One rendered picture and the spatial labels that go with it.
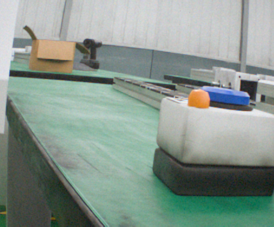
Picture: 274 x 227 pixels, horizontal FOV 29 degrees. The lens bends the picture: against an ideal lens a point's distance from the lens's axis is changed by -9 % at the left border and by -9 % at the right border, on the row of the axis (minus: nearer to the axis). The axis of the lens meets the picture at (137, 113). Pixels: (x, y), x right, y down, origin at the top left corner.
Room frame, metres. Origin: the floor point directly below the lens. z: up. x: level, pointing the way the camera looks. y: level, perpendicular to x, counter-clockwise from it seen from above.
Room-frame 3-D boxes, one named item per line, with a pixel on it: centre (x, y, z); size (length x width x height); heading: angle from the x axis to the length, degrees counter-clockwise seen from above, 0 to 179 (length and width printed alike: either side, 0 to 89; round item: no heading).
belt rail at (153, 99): (1.22, -0.03, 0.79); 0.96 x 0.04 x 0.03; 11
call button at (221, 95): (0.41, -0.06, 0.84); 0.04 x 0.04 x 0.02
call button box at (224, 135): (0.41, -0.07, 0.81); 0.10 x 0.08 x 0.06; 101
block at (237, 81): (1.58, -0.28, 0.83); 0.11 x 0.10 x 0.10; 102
